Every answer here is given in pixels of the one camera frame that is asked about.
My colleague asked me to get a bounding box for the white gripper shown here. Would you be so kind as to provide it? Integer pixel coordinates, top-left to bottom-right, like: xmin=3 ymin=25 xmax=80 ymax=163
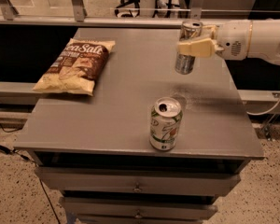
xmin=177 ymin=20 xmax=252 ymax=61

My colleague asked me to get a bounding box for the silver redbull can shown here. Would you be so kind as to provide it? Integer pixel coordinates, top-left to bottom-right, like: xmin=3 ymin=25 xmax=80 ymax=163
xmin=175 ymin=20 xmax=203 ymax=75

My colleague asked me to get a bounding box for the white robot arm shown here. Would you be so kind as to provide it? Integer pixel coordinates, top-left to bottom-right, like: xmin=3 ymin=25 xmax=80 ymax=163
xmin=177 ymin=20 xmax=280 ymax=65

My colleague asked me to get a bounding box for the green white 7up can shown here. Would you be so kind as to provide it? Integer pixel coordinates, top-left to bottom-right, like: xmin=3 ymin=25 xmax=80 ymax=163
xmin=149 ymin=97 xmax=183 ymax=151

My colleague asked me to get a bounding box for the black office chair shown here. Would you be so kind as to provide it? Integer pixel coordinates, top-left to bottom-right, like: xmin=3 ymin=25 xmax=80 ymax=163
xmin=114 ymin=0 xmax=140 ymax=18

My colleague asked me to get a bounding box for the sea salt chips bag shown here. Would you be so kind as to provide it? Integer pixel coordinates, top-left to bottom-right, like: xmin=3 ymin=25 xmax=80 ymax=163
xmin=33 ymin=38 xmax=115 ymax=96

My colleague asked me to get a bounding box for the grey drawer cabinet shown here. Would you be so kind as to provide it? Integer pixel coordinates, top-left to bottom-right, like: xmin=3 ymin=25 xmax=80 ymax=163
xmin=16 ymin=28 xmax=263 ymax=224

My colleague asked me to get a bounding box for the top grey drawer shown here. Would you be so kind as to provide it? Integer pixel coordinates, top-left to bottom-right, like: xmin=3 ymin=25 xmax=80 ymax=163
xmin=35 ymin=167 xmax=240 ymax=196

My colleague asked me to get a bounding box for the grey drawer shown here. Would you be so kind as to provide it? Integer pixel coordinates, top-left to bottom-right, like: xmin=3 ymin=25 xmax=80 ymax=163
xmin=60 ymin=197 xmax=217 ymax=220
xmin=35 ymin=167 xmax=240 ymax=196

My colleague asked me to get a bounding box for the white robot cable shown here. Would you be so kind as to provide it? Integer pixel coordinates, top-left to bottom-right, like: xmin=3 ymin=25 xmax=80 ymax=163
xmin=245 ymin=65 xmax=280 ymax=117

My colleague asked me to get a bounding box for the metal railing frame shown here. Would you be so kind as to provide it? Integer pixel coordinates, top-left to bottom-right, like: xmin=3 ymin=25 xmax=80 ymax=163
xmin=0 ymin=0 xmax=280 ymax=25

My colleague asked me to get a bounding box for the black floor cable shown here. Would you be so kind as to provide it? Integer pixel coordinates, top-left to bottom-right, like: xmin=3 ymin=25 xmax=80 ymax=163
xmin=0 ymin=140 xmax=62 ymax=224

